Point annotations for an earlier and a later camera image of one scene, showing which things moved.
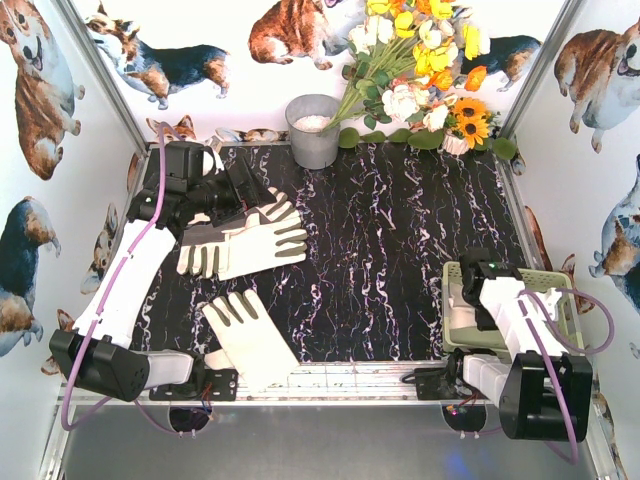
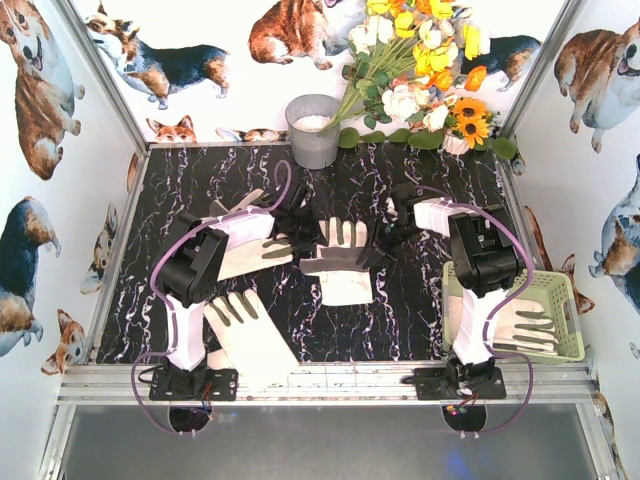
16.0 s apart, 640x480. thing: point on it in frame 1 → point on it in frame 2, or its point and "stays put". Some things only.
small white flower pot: x=453 y=144 stays put
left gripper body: x=239 y=187 → x=304 y=228
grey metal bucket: x=307 y=115 stays put
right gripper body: x=484 y=320 → x=382 y=238
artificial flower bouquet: x=410 y=63 stays put
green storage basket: x=459 y=314 stays put
